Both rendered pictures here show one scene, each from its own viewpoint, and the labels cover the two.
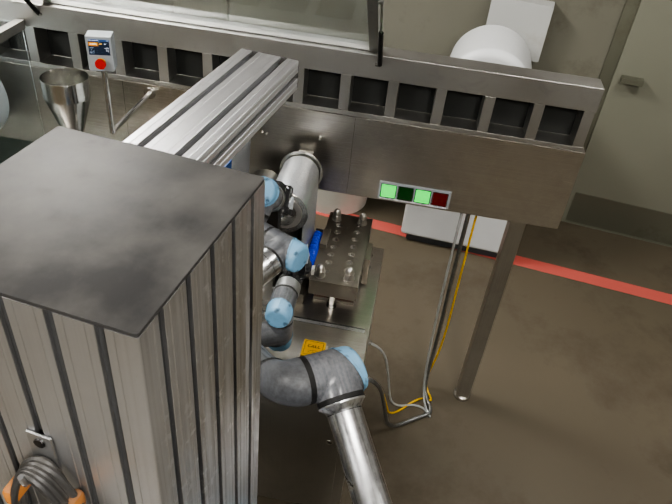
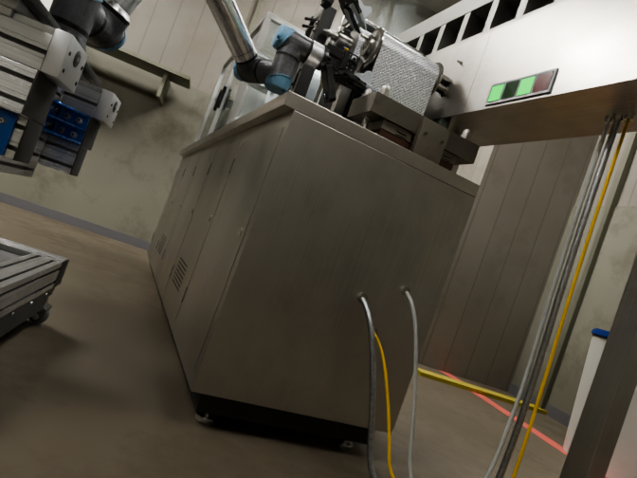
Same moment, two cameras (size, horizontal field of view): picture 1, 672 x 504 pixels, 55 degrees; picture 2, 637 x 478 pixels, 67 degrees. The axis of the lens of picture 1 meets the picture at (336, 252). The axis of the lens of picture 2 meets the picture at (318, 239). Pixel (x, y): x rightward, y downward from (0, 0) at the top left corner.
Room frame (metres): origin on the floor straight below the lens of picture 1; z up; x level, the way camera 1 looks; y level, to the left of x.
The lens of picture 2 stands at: (0.91, -1.28, 0.54)
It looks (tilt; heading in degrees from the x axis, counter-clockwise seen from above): 1 degrees up; 62
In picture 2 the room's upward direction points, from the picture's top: 20 degrees clockwise
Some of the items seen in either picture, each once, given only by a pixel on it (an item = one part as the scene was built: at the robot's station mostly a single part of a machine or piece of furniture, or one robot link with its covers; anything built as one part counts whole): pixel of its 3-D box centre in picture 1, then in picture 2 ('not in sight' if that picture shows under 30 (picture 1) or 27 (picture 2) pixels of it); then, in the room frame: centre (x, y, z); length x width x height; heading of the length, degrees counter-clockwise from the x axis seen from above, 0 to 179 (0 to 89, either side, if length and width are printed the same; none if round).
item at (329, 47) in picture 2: (293, 270); (336, 64); (1.52, 0.12, 1.12); 0.12 x 0.08 x 0.09; 174
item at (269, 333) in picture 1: (274, 332); (277, 73); (1.35, 0.15, 1.01); 0.11 x 0.08 x 0.11; 117
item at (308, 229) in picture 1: (308, 227); (396, 99); (1.75, 0.10, 1.11); 0.23 x 0.01 x 0.18; 174
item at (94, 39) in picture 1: (101, 52); not in sight; (1.72, 0.71, 1.66); 0.07 x 0.07 x 0.10; 10
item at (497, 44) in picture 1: (479, 142); not in sight; (3.47, -0.77, 0.63); 0.73 x 0.58 x 1.26; 76
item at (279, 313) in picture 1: (281, 307); (291, 44); (1.36, 0.14, 1.11); 0.11 x 0.08 x 0.09; 174
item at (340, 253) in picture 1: (342, 253); (413, 131); (1.78, -0.02, 1.00); 0.40 x 0.16 x 0.06; 174
